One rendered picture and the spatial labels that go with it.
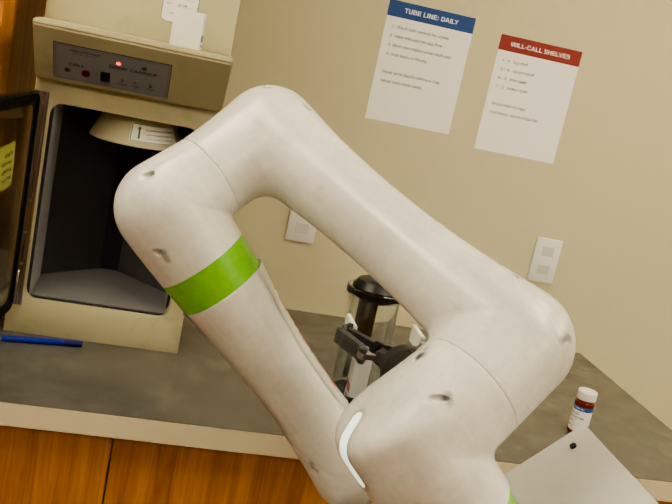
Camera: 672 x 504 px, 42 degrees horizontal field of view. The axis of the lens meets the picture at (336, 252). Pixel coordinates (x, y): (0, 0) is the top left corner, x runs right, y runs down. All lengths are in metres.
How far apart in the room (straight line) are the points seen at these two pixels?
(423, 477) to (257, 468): 0.68
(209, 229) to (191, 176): 0.07
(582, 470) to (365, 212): 0.39
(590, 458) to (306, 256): 1.18
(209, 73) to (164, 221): 0.53
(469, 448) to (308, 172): 0.37
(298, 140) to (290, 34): 1.01
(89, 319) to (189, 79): 0.49
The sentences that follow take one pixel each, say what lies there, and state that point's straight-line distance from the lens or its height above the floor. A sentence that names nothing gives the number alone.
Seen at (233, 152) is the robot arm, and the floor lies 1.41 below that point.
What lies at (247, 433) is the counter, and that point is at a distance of 1.45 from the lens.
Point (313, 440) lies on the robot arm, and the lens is 1.14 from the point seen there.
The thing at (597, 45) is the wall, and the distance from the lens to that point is 2.25.
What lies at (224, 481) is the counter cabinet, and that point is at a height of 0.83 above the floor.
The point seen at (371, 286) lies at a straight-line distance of 1.53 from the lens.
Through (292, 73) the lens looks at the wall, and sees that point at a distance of 2.05.
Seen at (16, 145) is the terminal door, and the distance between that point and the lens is 1.53.
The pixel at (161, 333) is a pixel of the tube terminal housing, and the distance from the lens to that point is 1.70.
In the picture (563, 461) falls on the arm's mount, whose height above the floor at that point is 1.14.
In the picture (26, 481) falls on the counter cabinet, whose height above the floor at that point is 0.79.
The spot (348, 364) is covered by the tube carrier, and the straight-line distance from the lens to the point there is 1.57.
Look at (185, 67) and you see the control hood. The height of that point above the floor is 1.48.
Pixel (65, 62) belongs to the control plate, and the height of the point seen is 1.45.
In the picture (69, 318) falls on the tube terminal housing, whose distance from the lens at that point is 1.70.
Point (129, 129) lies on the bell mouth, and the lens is 1.64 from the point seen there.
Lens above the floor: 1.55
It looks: 12 degrees down
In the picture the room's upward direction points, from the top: 12 degrees clockwise
